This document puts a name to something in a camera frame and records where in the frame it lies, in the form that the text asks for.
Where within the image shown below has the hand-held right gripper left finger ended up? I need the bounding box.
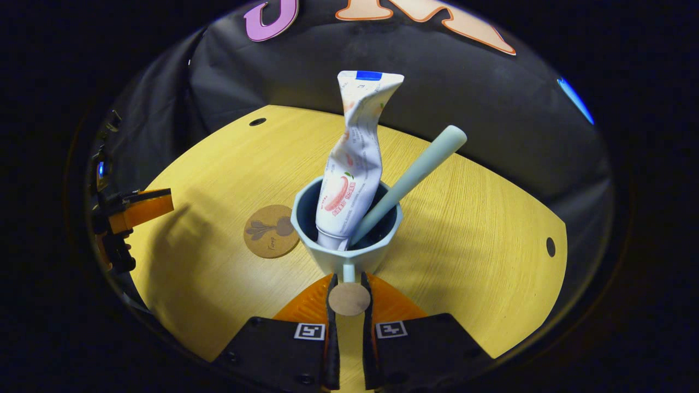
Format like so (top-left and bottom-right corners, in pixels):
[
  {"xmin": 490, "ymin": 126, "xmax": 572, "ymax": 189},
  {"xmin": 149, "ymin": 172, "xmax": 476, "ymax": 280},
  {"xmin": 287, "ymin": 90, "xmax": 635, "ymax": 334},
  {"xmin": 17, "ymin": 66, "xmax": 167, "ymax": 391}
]
[{"xmin": 212, "ymin": 273, "xmax": 340, "ymax": 391}]

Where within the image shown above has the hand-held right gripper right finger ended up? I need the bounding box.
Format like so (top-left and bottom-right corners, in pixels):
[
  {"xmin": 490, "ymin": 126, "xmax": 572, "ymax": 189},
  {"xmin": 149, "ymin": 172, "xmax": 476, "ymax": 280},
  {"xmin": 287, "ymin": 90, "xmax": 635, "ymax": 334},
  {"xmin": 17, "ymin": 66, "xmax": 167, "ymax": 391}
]
[{"xmin": 360, "ymin": 272, "xmax": 495, "ymax": 391}]

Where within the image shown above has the pale green cup wooden handle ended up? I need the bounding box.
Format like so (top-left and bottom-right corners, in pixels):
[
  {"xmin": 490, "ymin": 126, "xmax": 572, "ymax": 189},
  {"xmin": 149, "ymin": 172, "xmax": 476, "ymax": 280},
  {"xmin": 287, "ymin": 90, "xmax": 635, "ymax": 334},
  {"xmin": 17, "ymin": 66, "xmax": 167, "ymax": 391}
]
[{"xmin": 291, "ymin": 176, "xmax": 404, "ymax": 317}]

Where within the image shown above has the round cork coaster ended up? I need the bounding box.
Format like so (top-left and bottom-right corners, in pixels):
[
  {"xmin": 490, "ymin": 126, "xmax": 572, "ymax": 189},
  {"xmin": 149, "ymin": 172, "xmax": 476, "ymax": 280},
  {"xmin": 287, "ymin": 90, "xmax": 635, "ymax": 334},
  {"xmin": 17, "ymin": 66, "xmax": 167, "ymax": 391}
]
[{"xmin": 244, "ymin": 205, "xmax": 300, "ymax": 259}]

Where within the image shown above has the white toothpaste tube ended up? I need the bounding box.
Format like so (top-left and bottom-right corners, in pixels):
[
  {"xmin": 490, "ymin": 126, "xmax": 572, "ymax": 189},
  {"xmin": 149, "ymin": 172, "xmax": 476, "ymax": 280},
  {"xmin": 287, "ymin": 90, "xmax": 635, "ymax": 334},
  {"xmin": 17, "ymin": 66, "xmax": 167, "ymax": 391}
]
[{"xmin": 316, "ymin": 70, "xmax": 405, "ymax": 252}]

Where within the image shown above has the pale green toothbrush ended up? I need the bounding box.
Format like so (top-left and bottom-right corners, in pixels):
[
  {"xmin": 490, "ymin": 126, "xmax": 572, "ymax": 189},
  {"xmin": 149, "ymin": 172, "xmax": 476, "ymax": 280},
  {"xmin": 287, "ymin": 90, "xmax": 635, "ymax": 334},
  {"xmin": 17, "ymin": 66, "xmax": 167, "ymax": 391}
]
[{"xmin": 349, "ymin": 125, "xmax": 468, "ymax": 247}]

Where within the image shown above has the black backdrop cloth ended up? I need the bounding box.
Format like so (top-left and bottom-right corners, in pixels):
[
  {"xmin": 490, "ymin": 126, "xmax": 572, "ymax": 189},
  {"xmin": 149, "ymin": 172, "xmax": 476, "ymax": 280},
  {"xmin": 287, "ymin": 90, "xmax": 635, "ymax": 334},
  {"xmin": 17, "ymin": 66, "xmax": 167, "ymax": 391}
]
[{"xmin": 87, "ymin": 0, "xmax": 615, "ymax": 306}]

